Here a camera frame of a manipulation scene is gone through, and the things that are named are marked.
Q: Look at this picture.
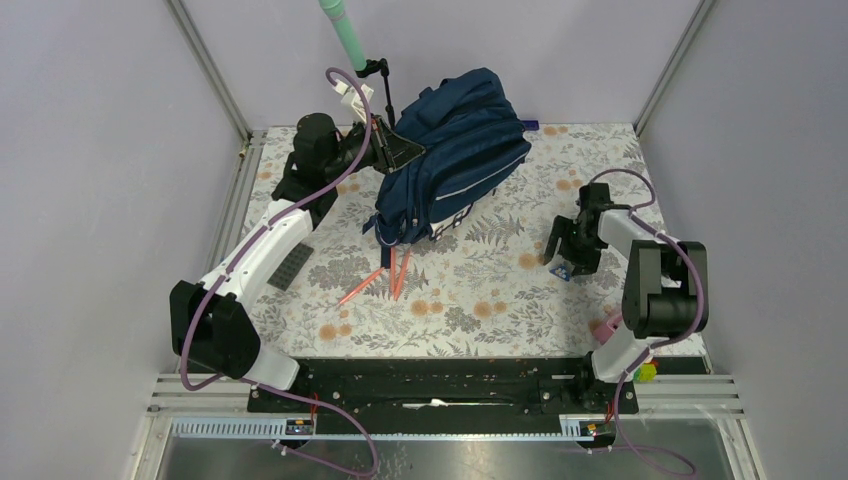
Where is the green microphone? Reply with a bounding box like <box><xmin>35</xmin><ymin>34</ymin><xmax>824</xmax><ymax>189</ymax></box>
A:
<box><xmin>318</xmin><ymin>0</ymin><xmax>367</xmax><ymax>72</ymax></box>

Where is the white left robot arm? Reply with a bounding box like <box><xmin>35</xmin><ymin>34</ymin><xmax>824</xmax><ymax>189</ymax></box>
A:
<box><xmin>169</xmin><ymin>113</ymin><xmax>425</xmax><ymax>411</ymax></box>

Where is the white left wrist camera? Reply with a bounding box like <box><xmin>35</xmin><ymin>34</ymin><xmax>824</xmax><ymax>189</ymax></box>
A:
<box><xmin>333</xmin><ymin>80</ymin><xmax>367</xmax><ymax>123</ymax></box>

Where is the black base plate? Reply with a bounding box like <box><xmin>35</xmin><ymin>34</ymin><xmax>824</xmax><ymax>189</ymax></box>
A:
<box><xmin>248</xmin><ymin>356</ymin><xmax>641</xmax><ymax>435</ymax></box>

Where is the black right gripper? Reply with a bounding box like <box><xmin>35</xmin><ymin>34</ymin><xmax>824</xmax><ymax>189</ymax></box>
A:
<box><xmin>543</xmin><ymin>214</ymin><xmax>603</xmax><ymax>277</ymax></box>

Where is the grey studded building baseplate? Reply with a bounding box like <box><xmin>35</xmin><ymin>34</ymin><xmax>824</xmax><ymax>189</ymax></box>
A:
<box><xmin>267</xmin><ymin>243</ymin><xmax>314</xmax><ymax>291</ymax></box>

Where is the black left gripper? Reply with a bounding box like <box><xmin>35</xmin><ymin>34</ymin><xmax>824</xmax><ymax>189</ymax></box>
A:
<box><xmin>323</xmin><ymin>112</ymin><xmax>424</xmax><ymax>181</ymax></box>

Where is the blue triangle sticker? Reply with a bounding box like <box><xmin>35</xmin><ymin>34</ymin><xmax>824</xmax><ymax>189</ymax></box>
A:
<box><xmin>550</xmin><ymin>265</ymin><xmax>571</xmax><ymax>281</ymax></box>

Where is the pink tape roll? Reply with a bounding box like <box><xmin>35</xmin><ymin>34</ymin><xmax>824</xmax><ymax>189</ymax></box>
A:
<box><xmin>589</xmin><ymin>312</ymin><xmax>622</xmax><ymax>345</ymax></box>

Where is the aluminium frame rail right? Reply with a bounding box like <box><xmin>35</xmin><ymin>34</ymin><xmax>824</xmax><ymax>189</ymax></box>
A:
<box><xmin>633</xmin><ymin>0</ymin><xmax>718</xmax><ymax>137</ymax></box>

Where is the navy blue backpack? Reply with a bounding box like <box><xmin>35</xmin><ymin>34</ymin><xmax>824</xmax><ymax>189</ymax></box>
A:
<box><xmin>363</xmin><ymin>67</ymin><xmax>531</xmax><ymax>268</ymax></box>

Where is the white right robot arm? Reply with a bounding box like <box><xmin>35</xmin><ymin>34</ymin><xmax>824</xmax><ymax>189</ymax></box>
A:
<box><xmin>544</xmin><ymin>182</ymin><xmax>709</xmax><ymax>412</ymax></box>

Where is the aluminium frame rail left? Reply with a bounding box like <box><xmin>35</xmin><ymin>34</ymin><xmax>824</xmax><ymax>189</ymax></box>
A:
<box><xmin>165</xmin><ymin>0</ymin><xmax>267</xmax><ymax>268</ymax></box>

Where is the aluminium frame rail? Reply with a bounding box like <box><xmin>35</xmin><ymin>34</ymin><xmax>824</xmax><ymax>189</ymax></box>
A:
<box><xmin>165</xmin><ymin>0</ymin><xmax>267</xmax><ymax>268</ymax></box>
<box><xmin>633</xmin><ymin>0</ymin><xmax>718</xmax><ymax>137</ymax></box>

